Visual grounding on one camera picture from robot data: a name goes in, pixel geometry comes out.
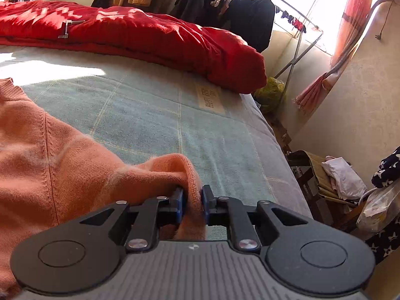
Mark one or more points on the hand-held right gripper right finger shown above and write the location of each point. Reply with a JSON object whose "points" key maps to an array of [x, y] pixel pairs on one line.
{"points": [[207, 204]]}

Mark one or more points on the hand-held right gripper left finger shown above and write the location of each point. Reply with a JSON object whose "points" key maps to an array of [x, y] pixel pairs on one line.
{"points": [[179, 206]]}

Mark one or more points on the orange striped knit sweater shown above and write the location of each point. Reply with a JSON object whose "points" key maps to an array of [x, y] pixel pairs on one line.
{"points": [[47, 162]]}

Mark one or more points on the metal clothes drying rack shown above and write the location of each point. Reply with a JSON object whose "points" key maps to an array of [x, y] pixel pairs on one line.
{"points": [[300, 40]]}

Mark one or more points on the row of small hanging clothes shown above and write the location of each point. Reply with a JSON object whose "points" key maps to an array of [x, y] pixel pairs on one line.
{"points": [[295, 23]]}

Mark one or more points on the green checked bed sheet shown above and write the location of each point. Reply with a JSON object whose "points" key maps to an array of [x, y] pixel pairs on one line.
{"points": [[156, 125]]}

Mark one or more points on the dark wooden chair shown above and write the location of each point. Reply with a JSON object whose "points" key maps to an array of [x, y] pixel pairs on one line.
{"points": [[309, 178]]}

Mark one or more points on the khaki cloth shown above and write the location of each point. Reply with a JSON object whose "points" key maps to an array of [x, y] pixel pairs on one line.
{"points": [[323, 175]]}

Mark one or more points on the yellow-green bag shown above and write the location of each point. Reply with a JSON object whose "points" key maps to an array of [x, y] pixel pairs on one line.
{"points": [[270, 90]]}

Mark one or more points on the white crumpled cloth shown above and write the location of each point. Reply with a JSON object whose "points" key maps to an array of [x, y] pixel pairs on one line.
{"points": [[343, 175]]}

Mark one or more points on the red quilt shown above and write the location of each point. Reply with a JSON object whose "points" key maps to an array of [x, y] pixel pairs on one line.
{"points": [[156, 37]]}

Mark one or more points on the star-patterned dark cloth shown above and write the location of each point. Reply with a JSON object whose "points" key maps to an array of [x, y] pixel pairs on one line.
{"points": [[379, 206]]}

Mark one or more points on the dark star print cloth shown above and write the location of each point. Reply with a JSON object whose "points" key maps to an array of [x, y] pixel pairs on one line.
{"points": [[387, 165], [384, 243]]}

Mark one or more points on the plain black hanging garment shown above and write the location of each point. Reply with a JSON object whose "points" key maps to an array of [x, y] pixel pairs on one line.
{"points": [[250, 22]]}

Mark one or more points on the black jacket with round patch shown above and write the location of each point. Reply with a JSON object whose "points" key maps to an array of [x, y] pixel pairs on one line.
{"points": [[193, 3]]}

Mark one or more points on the pink curtain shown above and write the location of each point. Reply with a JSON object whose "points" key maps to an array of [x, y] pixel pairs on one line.
{"points": [[353, 12]]}

